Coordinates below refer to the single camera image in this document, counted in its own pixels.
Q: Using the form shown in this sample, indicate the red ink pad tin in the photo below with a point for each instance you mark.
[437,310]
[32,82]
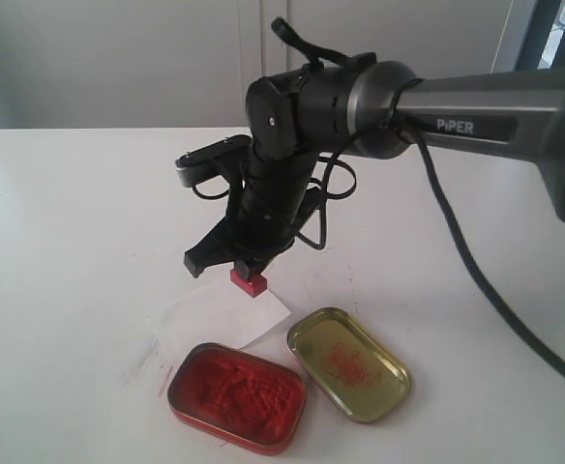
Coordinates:
[240,398]

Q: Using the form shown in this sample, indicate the gold metal tin lid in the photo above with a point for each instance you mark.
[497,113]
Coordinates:
[363,379]

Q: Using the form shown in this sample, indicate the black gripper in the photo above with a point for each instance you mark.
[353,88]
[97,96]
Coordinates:
[260,219]

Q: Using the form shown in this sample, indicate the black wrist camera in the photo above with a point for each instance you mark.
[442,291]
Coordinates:
[223,158]

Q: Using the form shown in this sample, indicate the red plastic stamp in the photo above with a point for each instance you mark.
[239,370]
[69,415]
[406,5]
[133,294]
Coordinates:
[253,286]

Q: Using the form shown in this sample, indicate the white cabinet doors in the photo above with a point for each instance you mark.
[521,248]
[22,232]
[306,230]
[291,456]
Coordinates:
[137,64]

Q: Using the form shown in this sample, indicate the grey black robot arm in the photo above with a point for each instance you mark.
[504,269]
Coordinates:
[295,118]

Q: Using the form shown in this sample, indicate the white paper sheet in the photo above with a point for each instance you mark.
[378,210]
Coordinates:
[217,312]

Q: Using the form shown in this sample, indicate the dark window frame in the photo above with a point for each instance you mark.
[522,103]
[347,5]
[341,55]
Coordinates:
[532,37]

